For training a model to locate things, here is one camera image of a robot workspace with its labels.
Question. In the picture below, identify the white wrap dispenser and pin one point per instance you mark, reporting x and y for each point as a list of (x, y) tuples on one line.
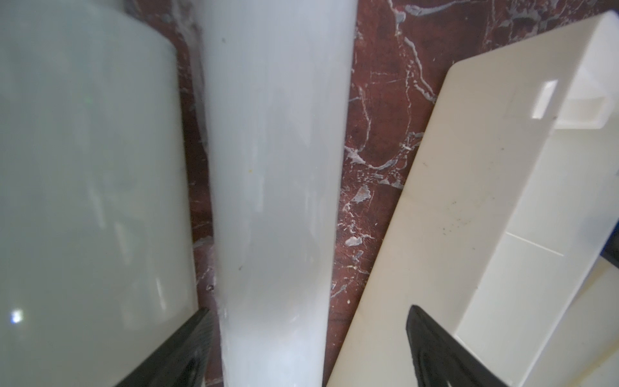
[(500, 229)]

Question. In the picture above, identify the long left plastic wrap roll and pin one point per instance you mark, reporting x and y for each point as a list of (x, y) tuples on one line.
[(96, 247)]

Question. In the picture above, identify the short plastic wrap roll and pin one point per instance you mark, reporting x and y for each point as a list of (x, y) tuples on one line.
[(277, 78)]

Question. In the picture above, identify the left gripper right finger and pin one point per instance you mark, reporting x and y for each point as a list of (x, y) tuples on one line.
[(439, 359)]

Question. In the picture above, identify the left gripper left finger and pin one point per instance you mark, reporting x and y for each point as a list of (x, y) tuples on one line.
[(181, 360)]

